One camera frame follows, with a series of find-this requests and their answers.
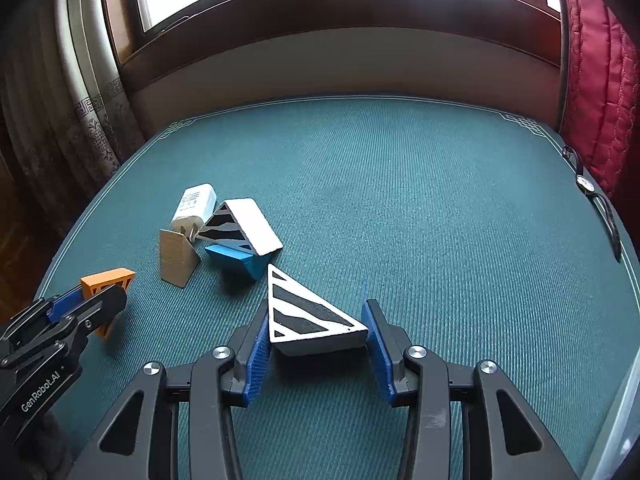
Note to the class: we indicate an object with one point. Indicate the blue wooden block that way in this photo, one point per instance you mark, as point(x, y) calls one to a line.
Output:
point(235, 262)

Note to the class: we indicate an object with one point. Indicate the beige patterned curtain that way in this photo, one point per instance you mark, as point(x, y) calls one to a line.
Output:
point(75, 110)

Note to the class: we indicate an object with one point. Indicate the red quilted curtain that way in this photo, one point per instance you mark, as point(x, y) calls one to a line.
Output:
point(600, 85)

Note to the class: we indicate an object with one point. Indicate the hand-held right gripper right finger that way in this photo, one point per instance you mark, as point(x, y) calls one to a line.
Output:
point(377, 355)

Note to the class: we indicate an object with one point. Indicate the dark wooden windowsill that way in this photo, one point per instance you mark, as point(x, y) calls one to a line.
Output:
point(350, 10)

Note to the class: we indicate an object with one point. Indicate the light wooden wedge block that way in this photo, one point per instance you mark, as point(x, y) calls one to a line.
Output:
point(177, 257)

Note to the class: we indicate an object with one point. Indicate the orange striped wedge block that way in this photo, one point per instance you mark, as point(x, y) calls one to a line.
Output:
point(107, 280)

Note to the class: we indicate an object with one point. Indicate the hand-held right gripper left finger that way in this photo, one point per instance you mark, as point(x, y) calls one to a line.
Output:
point(257, 360)

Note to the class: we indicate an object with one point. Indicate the black-striped white triangle block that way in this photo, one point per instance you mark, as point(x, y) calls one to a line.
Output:
point(255, 227)
point(300, 320)

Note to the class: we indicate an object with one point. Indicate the white charger plug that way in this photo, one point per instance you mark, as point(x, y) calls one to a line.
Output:
point(195, 202)

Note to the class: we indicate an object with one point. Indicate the person's left hand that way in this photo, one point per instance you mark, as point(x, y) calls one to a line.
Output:
point(40, 445)

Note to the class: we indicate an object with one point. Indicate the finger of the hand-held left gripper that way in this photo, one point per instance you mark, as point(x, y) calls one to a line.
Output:
point(97, 312)
point(65, 305)

